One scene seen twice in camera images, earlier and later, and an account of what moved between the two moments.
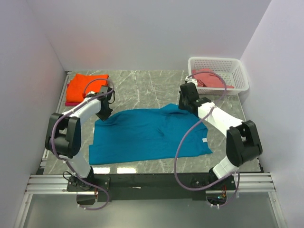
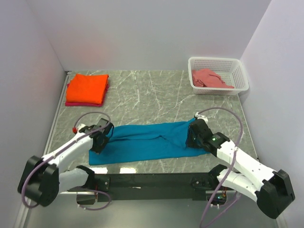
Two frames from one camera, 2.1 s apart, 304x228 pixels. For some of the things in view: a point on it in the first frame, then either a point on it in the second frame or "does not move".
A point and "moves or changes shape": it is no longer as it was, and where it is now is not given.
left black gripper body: x=105 y=113 to x=98 y=147
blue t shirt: x=147 y=134 moves or changes shape
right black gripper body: x=183 y=102 to x=193 y=141
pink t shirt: x=208 y=80 does not move
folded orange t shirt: x=76 y=88 does not move
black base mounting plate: x=150 y=186 does not move
